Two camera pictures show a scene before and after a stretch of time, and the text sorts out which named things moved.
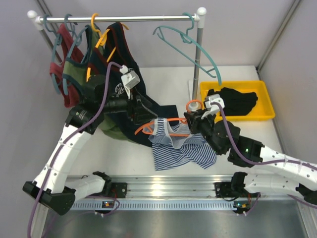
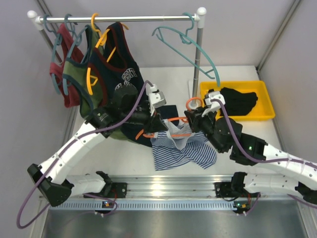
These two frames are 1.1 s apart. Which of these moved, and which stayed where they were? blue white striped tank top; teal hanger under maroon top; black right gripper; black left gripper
Moved: black left gripper
Stayed: teal hanger under maroon top; black right gripper; blue white striped tank top
